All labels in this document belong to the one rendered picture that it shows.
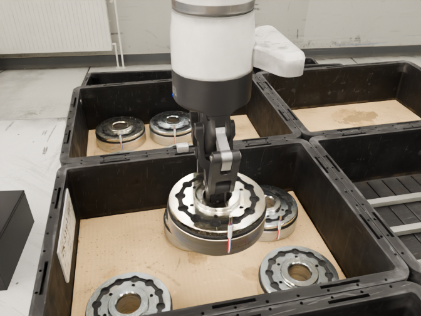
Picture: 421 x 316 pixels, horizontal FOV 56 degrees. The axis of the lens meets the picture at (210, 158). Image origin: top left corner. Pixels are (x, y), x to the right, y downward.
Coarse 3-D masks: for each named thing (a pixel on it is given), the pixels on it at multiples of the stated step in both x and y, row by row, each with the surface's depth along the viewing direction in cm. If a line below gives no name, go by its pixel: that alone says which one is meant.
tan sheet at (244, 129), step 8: (240, 120) 92; (248, 120) 92; (240, 128) 89; (248, 128) 89; (88, 136) 86; (240, 136) 86; (248, 136) 86; (256, 136) 86; (88, 144) 83; (96, 144) 83; (144, 144) 83; (152, 144) 83; (88, 152) 81; (96, 152) 81; (104, 152) 81
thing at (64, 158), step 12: (108, 84) 85; (120, 84) 85; (132, 84) 85; (144, 84) 86; (156, 84) 86; (72, 96) 80; (264, 96) 80; (72, 108) 75; (276, 108) 75; (72, 120) 71; (288, 120) 71; (72, 132) 68; (300, 132) 68; (240, 144) 65; (60, 156) 61; (96, 156) 61; (108, 156) 61; (120, 156) 61; (132, 156) 62
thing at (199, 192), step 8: (200, 184) 42; (200, 192) 41; (232, 192) 41; (200, 200) 40; (232, 200) 40; (240, 200) 41; (200, 208) 39; (208, 208) 39; (216, 208) 39; (224, 208) 39; (232, 208) 39
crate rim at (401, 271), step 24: (264, 144) 65; (288, 144) 65; (72, 168) 59; (96, 168) 60; (336, 192) 55; (48, 216) 50; (360, 216) 51; (48, 240) 47; (384, 240) 47; (48, 264) 44; (48, 288) 41; (312, 288) 41; (336, 288) 41; (360, 288) 41; (168, 312) 38; (192, 312) 38; (216, 312) 38
